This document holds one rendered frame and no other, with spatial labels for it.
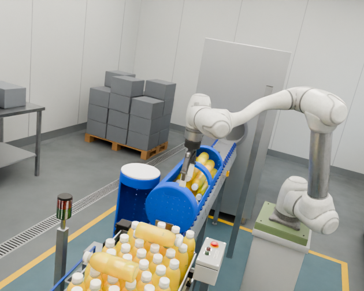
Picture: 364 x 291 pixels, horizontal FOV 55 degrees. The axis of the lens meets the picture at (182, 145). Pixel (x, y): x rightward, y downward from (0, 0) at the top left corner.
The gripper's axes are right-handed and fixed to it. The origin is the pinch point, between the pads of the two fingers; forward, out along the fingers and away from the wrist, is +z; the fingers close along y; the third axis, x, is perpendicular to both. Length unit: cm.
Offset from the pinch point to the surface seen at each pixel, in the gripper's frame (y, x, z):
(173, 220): 11.9, 5.3, 30.0
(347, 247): 240, -154, 134
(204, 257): -20.9, -18.1, 24.5
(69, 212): -32, 42, 15
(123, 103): 357, 187, 52
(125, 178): 55, 52, 34
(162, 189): 12.0, 13.7, 14.1
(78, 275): -56, 23, 24
